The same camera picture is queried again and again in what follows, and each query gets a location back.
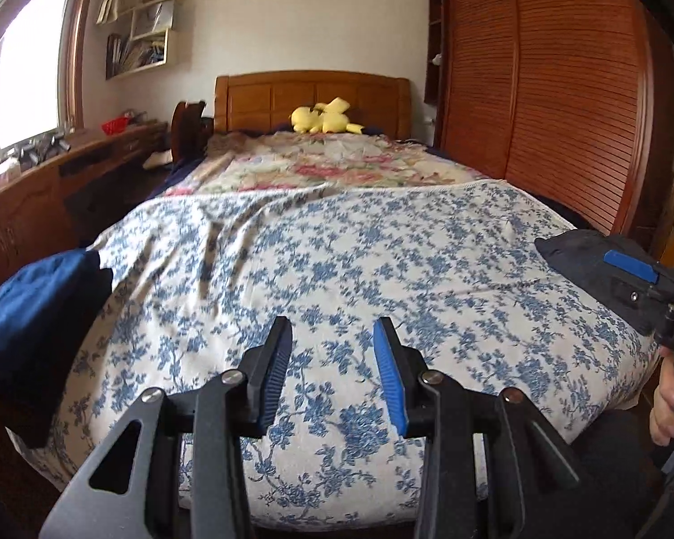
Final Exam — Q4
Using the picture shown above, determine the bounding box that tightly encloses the yellow plush toy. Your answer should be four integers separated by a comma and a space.
290, 97, 365, 136

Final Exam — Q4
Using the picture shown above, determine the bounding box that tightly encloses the dark grey garment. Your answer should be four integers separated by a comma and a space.
535, 229, 655, 339

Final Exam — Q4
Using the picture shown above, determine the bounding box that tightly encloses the wooden desk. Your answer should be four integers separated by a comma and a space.
0, 120, 173, 300

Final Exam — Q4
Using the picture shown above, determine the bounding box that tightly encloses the wood framed window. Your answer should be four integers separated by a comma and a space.
0, 0, 88, 166

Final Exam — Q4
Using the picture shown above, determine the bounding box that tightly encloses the wooden chair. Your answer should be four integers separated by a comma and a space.
171, 99, 210, 165

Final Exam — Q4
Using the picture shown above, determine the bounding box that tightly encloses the black binder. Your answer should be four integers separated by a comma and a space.
106, 34, 124, 80

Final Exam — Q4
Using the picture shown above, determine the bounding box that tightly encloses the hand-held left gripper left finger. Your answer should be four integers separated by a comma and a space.
39, 316, 293, 539

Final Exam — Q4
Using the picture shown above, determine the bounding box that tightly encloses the black metal device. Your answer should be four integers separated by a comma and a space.
11, 132, 71, 173

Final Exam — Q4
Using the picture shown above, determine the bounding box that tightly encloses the white wall shelf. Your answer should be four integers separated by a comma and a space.
94, 0, 187, 80

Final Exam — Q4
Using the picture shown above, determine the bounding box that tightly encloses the wooden slatted wardrobe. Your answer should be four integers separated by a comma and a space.
425, 0, 674, 237

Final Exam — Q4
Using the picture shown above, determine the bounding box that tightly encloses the blue blazer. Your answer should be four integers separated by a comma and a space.
0, 248, 113, 366

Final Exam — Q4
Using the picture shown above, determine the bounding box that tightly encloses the person's right hand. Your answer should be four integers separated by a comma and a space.
648, 347, 674, 449

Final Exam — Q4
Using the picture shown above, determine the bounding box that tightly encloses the pink floral quilt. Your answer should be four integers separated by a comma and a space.
163, 131, 512, 199

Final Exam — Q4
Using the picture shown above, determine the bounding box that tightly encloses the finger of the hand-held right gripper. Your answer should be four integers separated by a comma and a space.
603, 249, 674, 307

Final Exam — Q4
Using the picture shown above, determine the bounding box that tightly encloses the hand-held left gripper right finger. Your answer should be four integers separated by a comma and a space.
372, 317, 582, 539

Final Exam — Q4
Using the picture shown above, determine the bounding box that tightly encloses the wooden bed headboard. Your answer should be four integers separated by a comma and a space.
213, 71, 412, 139

